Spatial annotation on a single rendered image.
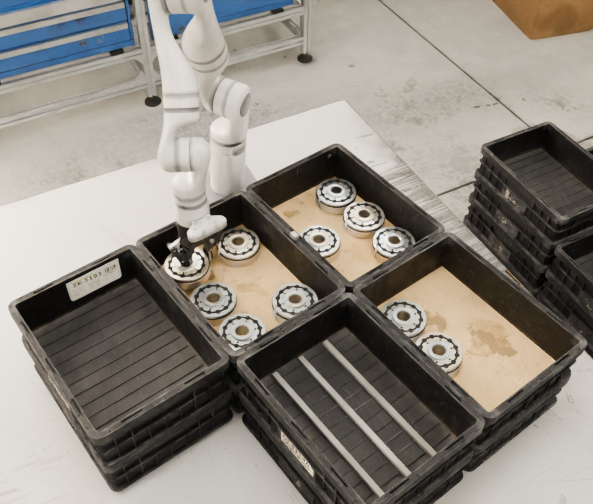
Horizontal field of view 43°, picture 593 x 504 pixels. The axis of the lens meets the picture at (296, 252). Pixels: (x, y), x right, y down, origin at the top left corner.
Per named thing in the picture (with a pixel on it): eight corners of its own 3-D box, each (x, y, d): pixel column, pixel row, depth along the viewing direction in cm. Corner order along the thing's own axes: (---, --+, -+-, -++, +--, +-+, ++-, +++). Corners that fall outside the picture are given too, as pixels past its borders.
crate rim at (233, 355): (134, 248, 169) (132, 241, 168) (242, 195, 182) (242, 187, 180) (233, 366, 148) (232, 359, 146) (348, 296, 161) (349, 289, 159)
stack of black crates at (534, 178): (455, 239, 279) (479, 145, 246) (518, 214, 288) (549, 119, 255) (525, 314, 255) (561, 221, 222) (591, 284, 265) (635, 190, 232)
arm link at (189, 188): (216, 186, 160) (174, 187, 160) (210, 129, 149) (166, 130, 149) (215, 209, 155) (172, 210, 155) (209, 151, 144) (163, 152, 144)
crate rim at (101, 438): (7, 311, 157) (4, 304, 155) (133, 248, 169) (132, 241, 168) (96, 449, 135) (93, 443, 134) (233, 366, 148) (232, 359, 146)
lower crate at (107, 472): (31, 366, 172) (18, 335, 163) (146, 305, 184) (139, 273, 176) (115, 499, 150) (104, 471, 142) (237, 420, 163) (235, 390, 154)
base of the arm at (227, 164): (204, 177, 203) (204, 129, 190) (235, 168, 206) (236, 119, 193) (219, 199, 198) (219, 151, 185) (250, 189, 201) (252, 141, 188)
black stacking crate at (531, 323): (347, 323, 168) (350, 291, 159) (440, 264, 180) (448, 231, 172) (477, 452, 147) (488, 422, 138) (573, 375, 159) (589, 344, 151)
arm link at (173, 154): (161, 170, 153) (156, 101, 149) (204, 169, 153) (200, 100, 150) (156, 175, 146) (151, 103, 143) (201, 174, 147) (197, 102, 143)
